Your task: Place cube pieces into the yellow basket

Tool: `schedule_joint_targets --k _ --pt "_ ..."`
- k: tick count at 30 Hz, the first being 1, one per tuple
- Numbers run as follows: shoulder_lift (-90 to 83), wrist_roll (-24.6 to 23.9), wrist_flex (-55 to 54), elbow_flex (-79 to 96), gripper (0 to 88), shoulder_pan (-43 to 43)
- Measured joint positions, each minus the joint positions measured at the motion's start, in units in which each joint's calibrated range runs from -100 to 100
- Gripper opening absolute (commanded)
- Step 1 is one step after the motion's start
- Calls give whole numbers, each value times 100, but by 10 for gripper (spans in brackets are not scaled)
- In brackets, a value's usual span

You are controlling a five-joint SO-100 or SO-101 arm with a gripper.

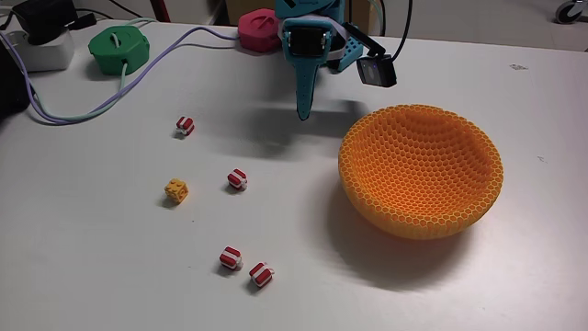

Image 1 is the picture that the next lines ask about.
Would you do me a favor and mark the teal perforated camera mount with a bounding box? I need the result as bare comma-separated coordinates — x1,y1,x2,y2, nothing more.
326,35,365,74

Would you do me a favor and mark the black power plug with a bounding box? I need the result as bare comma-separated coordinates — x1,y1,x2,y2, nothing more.
10,0,80,47

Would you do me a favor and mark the yellow studded cube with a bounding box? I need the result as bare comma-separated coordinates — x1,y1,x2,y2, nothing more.
164,177,190,205

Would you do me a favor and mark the grey caster wheel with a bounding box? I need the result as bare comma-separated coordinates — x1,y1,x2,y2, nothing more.
554,0,588,26

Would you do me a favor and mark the orange-yellow honeycomb basket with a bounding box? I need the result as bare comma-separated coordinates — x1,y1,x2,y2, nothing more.
338,104,504,241

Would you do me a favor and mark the black bracket bar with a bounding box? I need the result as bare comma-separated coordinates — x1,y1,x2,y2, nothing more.
343,21,388,60

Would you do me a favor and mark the black object at table edge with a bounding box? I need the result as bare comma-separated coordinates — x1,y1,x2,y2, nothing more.
0,40,32,121

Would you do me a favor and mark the pink round plastic puck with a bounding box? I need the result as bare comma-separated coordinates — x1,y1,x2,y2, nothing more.
236,7,283,53

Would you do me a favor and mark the red white striped cube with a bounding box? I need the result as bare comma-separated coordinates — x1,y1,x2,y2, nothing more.
248,261,276,289
219,245,244,272
226,167,249,191
175,115,196,137

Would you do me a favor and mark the white power strip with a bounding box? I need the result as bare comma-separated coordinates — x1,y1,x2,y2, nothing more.
3,27,76,74

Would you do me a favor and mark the black camera box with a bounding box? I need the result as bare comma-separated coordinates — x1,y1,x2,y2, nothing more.
356,53,398,89

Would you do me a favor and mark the green round plastic puck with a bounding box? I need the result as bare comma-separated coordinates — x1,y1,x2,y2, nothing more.
87,24,152,77

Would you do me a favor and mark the mint green cable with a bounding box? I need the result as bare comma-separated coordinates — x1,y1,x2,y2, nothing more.
0,17,158,123

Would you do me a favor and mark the black camera cable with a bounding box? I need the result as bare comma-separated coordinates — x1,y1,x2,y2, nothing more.
389,0,413,63

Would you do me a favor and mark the lavender cable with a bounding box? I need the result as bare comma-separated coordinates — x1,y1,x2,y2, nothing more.
0,25,241,126

